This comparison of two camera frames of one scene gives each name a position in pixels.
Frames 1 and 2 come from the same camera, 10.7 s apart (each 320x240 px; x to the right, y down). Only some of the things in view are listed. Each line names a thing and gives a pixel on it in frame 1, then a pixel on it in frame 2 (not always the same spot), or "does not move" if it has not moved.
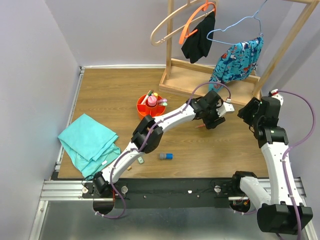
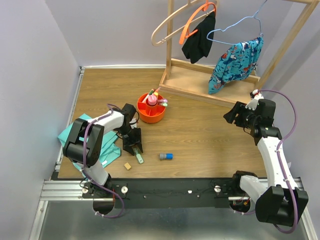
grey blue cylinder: (166, 156) does not move
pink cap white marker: (144, 99) does not move
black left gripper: (210, 124) to (127, 144)
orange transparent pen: (202, 125) to (156, 90)
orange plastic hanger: (184, 33) does not move
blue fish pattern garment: (238, 62) does not move
